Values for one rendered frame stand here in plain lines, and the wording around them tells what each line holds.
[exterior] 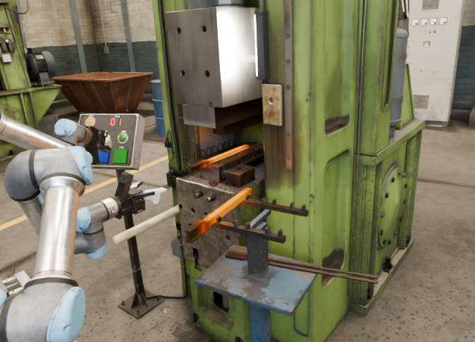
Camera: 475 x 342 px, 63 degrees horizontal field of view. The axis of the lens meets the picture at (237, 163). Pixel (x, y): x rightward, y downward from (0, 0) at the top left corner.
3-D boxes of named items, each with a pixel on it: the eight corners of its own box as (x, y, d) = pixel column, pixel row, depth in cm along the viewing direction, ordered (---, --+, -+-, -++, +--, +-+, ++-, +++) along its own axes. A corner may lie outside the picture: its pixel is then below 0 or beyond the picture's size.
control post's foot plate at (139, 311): (138, 320, 228) (136, 307, 225) (115, 306, 241) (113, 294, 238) (165, 300, 244) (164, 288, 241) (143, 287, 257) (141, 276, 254)
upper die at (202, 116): (215, 128, 171) (213, 107, 168) (184, 124, 183) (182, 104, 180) (269, 111, 202) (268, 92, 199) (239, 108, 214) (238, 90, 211)
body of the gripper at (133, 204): (135, 204, 157) (109, 215, 149) (132, 184, 155) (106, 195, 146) (147, 209, 153) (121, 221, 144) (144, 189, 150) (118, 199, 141)
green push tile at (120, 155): (125, 163, 194) (127, 148, 195) (111, 163, 196) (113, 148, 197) (127, 164, 195) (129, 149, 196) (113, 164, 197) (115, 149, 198)
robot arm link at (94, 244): (78, 251, 145) (73, 225, 142) (109, 247, 147) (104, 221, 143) (73, 263, 138) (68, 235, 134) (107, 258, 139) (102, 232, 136)
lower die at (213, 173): (219, 183, 179) (218, 165, 176) (189, 175, 191) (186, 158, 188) (270, 158, 210) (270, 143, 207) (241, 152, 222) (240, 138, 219)
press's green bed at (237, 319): (245, 361, 196) (240, 282, 181) (192, 330, 218) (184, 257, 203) (300, 302, 236) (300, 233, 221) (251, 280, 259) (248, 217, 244)
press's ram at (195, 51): (238, 109, 160) (233, 4, 147) (174, 103, 183) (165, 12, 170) (291, 94, 190) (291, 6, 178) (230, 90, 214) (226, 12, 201)
